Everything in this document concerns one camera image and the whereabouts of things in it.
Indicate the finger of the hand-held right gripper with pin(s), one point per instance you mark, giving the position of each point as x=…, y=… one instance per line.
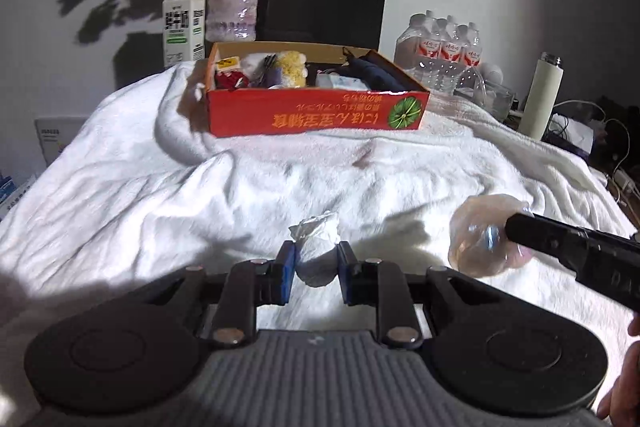
x=540, y=234

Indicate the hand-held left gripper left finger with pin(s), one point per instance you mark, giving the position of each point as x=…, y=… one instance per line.
x=287, y=268

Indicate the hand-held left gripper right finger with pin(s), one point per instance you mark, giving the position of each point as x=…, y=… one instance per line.
x=346, y=274

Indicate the white tissue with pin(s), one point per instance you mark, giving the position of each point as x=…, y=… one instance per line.
x=315, y=252

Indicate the clear plastic bag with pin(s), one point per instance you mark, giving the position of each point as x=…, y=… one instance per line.
x=480, y=237

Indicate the red cardboard box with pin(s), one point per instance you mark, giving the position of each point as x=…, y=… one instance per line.
x=310, y=114

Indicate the red rose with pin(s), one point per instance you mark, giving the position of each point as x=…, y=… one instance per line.
x=231, y=80

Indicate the person's right hand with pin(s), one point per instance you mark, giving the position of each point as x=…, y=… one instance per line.
x=622, y=387

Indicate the white power strip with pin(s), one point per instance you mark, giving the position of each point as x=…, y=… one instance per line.
x=625, y=187

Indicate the white thermos bottle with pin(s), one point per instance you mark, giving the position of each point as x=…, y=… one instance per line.
x=541, y=97

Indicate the clear glass cup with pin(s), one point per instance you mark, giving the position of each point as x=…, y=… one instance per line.
x=500, y=99

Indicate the white blanket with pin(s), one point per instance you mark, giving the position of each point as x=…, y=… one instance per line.
x=150, y=207

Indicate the white packet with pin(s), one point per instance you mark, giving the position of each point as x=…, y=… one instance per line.
x=340, y=82

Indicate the yellow plush toy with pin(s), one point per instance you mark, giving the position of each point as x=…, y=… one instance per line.
x=292, y=68

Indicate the white fluffy toy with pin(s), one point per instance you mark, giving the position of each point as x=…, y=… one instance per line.
x=256, y=63

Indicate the pack of water bottles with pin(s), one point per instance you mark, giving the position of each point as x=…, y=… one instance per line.
x=440, y=52

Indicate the small yellow packet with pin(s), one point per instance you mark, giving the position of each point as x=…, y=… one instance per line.
x=229, y=63

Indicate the white milk carton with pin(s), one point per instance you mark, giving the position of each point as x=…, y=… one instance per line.
x=182, y=29

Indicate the white cardboard box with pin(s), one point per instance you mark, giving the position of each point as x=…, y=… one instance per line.
x=57, y=139

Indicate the blue and white packets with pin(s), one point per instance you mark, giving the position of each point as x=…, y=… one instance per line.
x=15, y=194

